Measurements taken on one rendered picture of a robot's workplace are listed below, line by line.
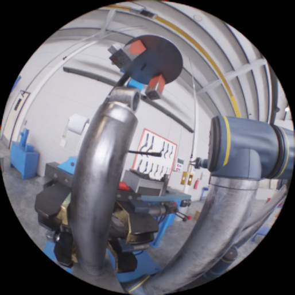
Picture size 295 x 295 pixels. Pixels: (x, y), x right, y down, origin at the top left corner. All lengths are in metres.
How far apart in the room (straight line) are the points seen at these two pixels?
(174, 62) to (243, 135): 0.78
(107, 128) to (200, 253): 0.44
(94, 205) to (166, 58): 1.01
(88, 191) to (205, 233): 0.35
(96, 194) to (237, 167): 0.38
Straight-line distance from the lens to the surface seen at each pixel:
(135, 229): 0.43
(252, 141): 0.21
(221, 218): 0.20
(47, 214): 0.41
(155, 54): 0.87
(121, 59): 0.61
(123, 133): 0.33
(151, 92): 0.73
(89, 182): 0.33
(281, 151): 0.28
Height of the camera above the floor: 1.28
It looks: 12 degrees up
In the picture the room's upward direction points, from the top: 16 degrees clockwise
